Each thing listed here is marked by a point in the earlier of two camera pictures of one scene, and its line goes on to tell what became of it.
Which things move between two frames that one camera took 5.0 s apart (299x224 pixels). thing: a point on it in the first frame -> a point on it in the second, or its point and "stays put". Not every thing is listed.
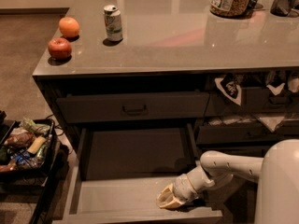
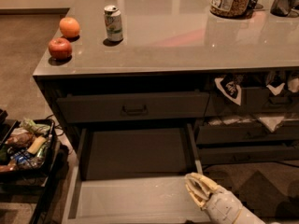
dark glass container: [285, 0] stays put
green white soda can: [113, 22] stays put
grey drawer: [118, 174] stays put
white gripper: [183, 188] -> [221, 202]
